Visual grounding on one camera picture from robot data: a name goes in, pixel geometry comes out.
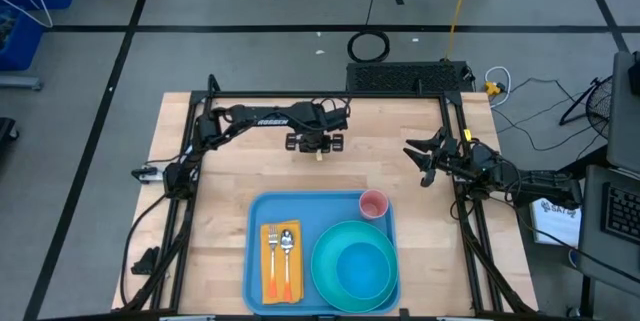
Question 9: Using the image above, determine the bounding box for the coiled black cable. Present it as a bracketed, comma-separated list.
[346, 29, 392, 64]

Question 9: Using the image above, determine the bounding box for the grey metal floor bar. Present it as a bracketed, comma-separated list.
[0, 75, 44, 92]

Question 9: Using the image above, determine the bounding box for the white printed box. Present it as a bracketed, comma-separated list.
[529, 197, 584, 249]

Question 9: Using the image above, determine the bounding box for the pink plastic cup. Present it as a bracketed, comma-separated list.
[358, 188, 390, 221]

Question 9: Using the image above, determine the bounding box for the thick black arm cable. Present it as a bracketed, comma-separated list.
[119, 191, 174, 307]

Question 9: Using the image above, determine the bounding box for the black wire fan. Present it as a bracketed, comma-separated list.
[558, 74, 615, 141]

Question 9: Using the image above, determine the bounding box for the white cord with yellow plug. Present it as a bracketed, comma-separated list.
[482, 65, 513, 109]

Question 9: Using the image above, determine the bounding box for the yellow cloth napkin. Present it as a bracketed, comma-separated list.
[259, 219, 305, 306]

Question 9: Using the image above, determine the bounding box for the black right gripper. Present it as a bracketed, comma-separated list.
[402, 127, 474, 188]

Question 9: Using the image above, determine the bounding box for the fork with orange handle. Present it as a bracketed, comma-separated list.
[267, 224, 280, 300]

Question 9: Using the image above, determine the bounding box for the spoon with orange handle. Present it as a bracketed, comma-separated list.
[279, 229, 296, 304]

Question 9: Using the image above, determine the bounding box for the black wheeled base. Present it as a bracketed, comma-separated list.
[0, 116, 20, 145]

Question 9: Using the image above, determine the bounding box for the grey desk with keyboard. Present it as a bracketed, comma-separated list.
[579, 163, 640, 298]

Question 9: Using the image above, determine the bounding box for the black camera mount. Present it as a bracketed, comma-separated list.
[130, 245, 162, 277]

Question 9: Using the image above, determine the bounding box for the blue plastic bowl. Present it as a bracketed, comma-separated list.
[335, 241, 393, 301]

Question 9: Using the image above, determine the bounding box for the teal plastic plate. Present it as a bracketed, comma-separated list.
[310, 219, 400, 314]

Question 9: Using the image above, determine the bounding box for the black aluminium table frame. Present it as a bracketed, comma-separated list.
[119, 73, 539, 315]

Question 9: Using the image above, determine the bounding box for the blue plastic tray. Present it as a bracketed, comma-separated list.
[241, 189, 402, 316]

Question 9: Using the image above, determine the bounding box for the black computer keyboard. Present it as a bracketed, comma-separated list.
[601, 182, 640, 247]

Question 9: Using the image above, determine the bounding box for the black perforated computer case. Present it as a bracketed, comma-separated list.
[345, 60, 475, 95]

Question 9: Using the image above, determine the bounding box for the plain grey desk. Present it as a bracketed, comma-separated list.
[606, 50, 640, 176]

